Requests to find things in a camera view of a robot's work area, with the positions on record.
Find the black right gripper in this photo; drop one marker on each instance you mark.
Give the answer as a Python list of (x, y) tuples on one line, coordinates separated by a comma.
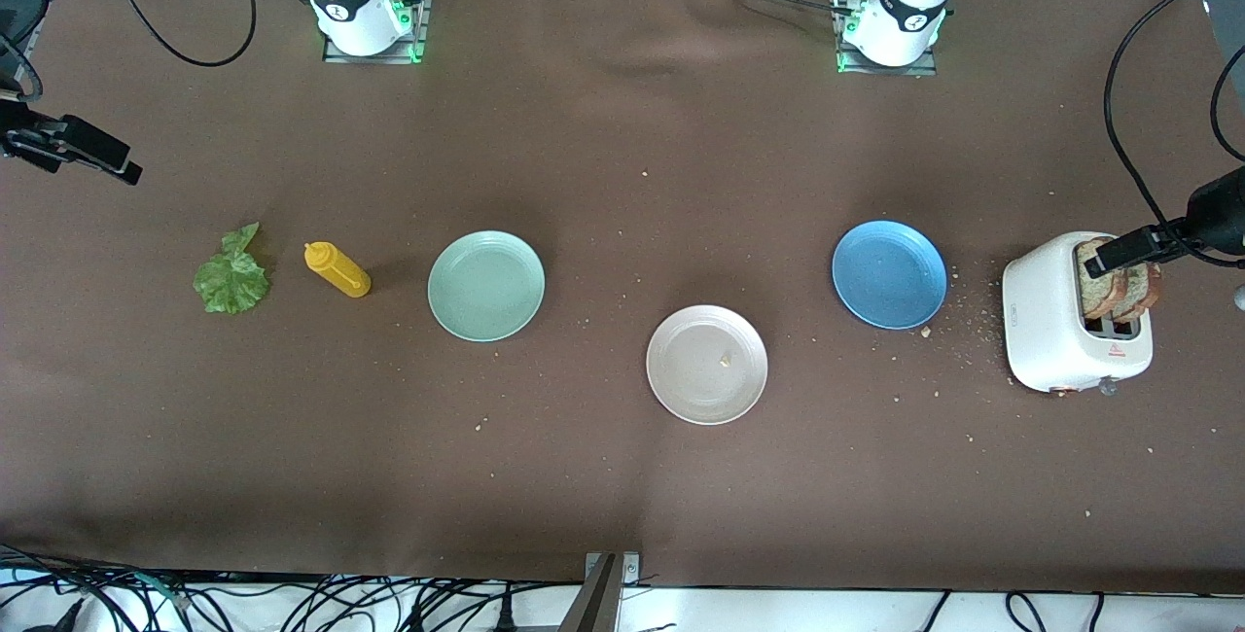
[(39, 140)]

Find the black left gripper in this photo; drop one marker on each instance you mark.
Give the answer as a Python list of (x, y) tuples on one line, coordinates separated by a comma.
[(1216, 211)]

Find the brown bread slice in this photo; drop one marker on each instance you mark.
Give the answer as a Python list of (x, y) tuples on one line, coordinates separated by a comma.
[(1148, 294), (1099, 299)]

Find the green lettuce leaf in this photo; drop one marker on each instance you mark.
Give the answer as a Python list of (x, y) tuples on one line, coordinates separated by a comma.
[(231, 282)]

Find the yellow mustard squeeze bottle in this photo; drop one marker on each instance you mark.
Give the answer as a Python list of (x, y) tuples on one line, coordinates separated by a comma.
[(340, 272)]

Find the blue plate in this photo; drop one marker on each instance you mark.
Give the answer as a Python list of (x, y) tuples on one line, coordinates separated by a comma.
[(890, 274)]

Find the pale green plate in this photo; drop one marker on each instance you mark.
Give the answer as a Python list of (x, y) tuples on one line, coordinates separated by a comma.
[(486, 287)]

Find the beige plate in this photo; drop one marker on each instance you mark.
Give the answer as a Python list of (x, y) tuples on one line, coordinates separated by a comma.
[(695, 384)]

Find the white toaster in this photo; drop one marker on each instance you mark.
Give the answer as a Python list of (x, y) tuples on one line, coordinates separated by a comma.
[(1046, 321)]

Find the brown table cloth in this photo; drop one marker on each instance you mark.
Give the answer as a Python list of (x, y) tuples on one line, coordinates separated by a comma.
[(622, 175)]

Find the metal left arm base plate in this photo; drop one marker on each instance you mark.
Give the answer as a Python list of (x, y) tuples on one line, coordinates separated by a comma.
[(885, 71)]

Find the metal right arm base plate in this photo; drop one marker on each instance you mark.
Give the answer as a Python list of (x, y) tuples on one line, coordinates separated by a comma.
[(419, 19)]

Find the grey metal bracket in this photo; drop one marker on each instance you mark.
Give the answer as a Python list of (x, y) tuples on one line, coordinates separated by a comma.
[(598, 603)]

